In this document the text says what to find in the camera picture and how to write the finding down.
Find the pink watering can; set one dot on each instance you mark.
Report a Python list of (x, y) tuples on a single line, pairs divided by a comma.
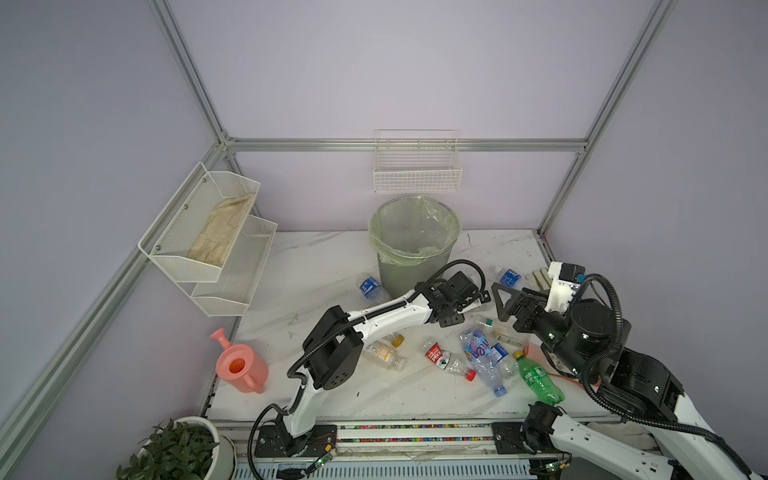
[(240, 366)]

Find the white mesh two-tier shelf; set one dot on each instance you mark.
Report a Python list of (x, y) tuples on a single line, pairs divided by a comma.
[(217, 291)]

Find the blue label bottle near bin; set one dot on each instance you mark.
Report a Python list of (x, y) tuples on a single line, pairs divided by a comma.
[(479, 306)]

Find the yellow label clear bottle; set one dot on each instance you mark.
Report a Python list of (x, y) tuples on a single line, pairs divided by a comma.
[(384, 356)]

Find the green plastic bin liner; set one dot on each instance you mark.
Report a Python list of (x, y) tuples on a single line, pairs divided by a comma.
[(409, 230)]

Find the green soda bottle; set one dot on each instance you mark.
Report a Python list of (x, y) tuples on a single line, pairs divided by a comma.
[(538, 380)]

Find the white wire wall basket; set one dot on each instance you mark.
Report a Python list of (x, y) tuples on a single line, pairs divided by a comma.
[(410, 161)]

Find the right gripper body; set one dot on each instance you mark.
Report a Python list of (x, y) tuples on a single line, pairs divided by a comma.
[(543, 323)]

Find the blue label bottle by bin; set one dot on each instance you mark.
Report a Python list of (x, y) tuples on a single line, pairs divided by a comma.
[(372, 290)]

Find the grey mesh waste bin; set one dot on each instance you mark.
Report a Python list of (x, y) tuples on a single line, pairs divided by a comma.
[(397, 280)]

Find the blue label bottle far right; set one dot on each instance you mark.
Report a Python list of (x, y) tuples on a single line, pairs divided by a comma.
[(508, 277)]

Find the potted green plant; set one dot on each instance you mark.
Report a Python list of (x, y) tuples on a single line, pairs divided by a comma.
[(184, 448)]

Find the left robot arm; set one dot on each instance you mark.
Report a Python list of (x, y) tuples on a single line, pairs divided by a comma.
[(332, 349)]

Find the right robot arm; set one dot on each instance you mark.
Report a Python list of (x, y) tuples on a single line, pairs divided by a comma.
[(580, 321)]

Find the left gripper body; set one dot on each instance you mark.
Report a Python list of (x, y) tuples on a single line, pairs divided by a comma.
[(454, 319)]

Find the orange label bottle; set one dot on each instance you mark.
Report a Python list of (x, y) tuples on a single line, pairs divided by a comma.
[(395, 339)]

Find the red label bottle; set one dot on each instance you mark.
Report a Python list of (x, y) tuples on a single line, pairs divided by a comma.
[(447, 361)]

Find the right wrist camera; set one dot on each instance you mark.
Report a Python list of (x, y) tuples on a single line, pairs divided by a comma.
[(566, 279)]

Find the beige cloth in shelf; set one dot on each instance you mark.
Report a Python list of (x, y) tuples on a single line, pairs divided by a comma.
[(213, 244)]

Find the red coated glove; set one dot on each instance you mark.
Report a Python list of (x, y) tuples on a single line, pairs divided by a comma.
[(554, 367)]

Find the small blue label bottle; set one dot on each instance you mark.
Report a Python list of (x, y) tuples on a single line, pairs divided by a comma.
[(503, 361)]

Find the grey white work glove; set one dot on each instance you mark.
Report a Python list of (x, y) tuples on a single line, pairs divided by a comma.
[(539, 279)]

